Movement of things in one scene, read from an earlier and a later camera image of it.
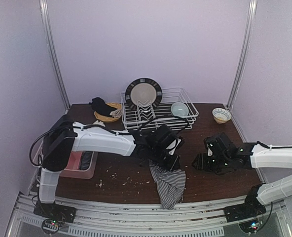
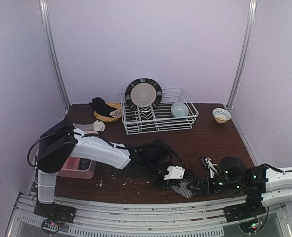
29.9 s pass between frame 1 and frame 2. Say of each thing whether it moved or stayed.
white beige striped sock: stayed
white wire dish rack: stayed
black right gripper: moved
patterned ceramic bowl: stayed
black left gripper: moved
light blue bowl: stayed
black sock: stayed
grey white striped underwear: moved
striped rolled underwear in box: stayed
